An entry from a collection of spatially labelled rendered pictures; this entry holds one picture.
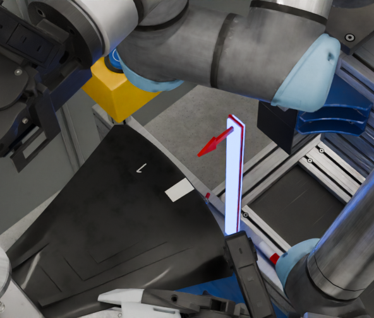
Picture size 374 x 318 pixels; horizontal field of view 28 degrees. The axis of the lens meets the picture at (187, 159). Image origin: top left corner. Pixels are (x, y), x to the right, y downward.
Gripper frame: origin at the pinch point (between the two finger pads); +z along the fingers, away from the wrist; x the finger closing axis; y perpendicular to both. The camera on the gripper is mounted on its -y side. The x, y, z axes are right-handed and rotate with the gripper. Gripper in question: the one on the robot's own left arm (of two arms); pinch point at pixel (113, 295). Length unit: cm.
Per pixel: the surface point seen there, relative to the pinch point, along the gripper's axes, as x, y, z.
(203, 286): 75, -22, -3
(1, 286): -12.0, 3.6, 8.1
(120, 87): 14.9, -33.6, 9.0
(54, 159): 104, -57, 46
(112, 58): 13.8, -37.6, 11.0
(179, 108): 128, -91, 19
